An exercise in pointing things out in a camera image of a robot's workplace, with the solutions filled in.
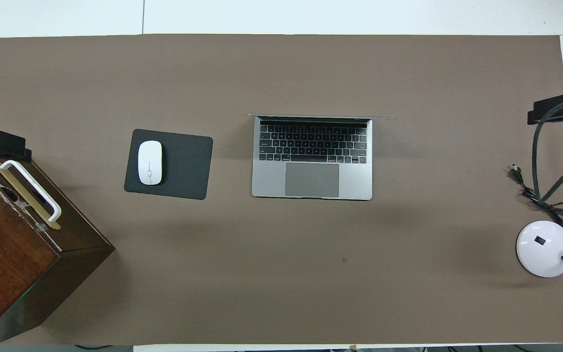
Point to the grey aluminium laptop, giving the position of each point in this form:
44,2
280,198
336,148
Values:
311,178

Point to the brass plate on box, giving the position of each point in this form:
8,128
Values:
22,195

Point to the dark brown wooden box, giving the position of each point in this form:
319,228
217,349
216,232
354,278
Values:
3,264

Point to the white desk lamp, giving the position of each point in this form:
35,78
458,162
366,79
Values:
543,247

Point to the white computer mouse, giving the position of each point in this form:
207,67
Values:
150,162

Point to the black mouse pad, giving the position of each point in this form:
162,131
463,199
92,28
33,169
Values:
186,166

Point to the brown table mat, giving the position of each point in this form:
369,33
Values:
281,73

